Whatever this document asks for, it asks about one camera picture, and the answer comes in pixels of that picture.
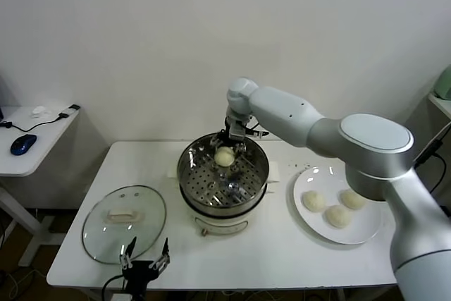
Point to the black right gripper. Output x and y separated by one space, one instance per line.
232 141

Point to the white steamed baozi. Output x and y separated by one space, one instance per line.
313 201
352 199
223 158
338 216

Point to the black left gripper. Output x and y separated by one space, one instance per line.
139 271

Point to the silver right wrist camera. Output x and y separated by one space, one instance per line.
237 129

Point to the glass pot lid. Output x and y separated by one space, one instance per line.
123 230

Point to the cream electric cooker base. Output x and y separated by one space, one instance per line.
222 225

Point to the pale green appliance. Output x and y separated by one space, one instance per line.
444 84

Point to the blue computer mouse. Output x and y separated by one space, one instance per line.
23 144

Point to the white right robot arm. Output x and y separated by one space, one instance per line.
373 146

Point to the white crumpled tissue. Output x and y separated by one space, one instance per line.
39 112

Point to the white side table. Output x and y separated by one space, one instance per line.
31 163

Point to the dark monitor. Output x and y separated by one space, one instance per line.
1 100

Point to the white round plate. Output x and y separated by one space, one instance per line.
317 223

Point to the white desk with appliance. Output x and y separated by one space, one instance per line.
442 103

